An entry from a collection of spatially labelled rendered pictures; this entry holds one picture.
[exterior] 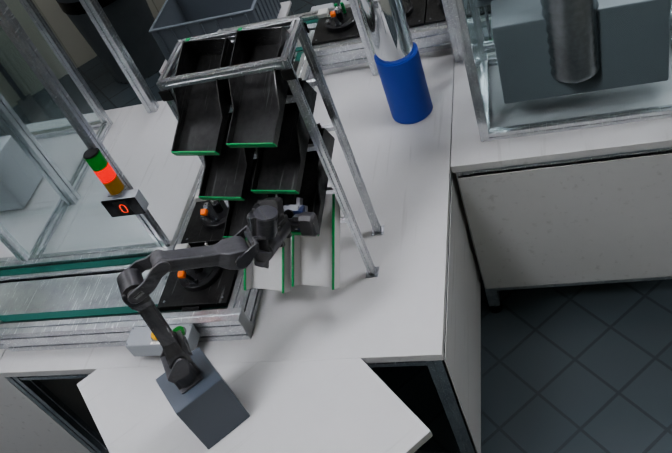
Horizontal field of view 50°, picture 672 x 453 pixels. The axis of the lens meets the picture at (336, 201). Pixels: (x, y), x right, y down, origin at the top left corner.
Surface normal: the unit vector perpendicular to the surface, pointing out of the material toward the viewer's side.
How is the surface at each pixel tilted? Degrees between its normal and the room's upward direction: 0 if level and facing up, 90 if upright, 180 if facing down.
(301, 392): 0
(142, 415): 0
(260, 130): 25
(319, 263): 45
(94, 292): 0
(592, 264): 90
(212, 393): 90
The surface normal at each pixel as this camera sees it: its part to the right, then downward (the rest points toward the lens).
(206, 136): -0.39, -0.31
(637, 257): -0.14, 0.72
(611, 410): -0.29, -0.68
